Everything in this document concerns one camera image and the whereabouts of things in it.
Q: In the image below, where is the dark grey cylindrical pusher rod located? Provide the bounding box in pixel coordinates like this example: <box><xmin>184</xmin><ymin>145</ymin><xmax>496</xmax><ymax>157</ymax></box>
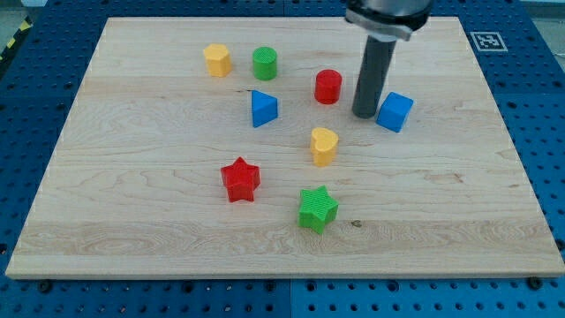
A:
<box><xmin>351</xmin><ymin>36</ymin><xmax>396</xmax><ymax>118</ymax></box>

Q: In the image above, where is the red cylinder block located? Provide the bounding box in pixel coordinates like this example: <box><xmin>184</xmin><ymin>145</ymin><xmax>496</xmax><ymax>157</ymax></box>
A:
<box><xmin>314</xmin><ymin>69</ymin><xmax>343</xmax><ymax>104</ymax></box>

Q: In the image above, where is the blue cube block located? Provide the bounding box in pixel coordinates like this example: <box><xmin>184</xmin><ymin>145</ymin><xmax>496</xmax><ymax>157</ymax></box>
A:
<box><xmin>376</xmin><ymin>92</ymin><xmax>414</xmax><ymax>133</ymax></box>

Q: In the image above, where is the yellow heart block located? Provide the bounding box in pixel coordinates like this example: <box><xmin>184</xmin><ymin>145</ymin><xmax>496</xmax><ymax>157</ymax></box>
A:
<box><xmin>310</xmin><ymin>127</ymin><xmax>339</xmax><ymax>167</ymax></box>

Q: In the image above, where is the white fiducial marker tag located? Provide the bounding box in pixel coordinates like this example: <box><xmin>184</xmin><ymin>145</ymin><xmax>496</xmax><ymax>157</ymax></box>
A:
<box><xmin>471</xmin><ymin>31</ymin><xmax>508</xmax><ymax>52</ymax></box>

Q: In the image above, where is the green cylinder block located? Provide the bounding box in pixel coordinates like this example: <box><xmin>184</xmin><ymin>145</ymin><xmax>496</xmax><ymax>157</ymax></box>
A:
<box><xmin>252</xmin><ymin>46</ymin><xmax>278</xmax><ymax>80</ymax></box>

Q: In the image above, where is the blue triangle block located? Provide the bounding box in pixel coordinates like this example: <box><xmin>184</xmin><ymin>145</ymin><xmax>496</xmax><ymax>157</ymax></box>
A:
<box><xmin>251</xmin><ymin>90</ymin><xmax>278</xmax><ymax>128</ymax></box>

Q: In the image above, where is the yellow hexagon block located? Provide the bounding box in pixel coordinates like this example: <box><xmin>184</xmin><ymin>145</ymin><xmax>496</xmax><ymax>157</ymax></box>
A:
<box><xmin>203</xmin><ymin>43</ymin><xmax>232</xmax><ymax>78</ymax></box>

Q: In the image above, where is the green star block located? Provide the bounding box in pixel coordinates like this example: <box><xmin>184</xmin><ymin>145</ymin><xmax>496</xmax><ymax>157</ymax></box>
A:
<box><xmin>298</xmin><ymin>185</ymin><xmax>339</xmax><ymax>235</ymax></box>

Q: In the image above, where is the red star block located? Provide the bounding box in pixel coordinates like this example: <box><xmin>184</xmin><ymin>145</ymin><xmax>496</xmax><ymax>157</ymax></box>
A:
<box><xmin>220</xmin><ymin>157</ymin><xmax>260</xmax><ymax>202</ymax></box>

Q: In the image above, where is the light wooden board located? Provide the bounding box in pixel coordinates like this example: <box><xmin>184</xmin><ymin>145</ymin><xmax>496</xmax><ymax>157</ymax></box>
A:
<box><xmin>6</xmin><ymin>17</ymin><xmax>564</xmax><ymax>280</ymax></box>

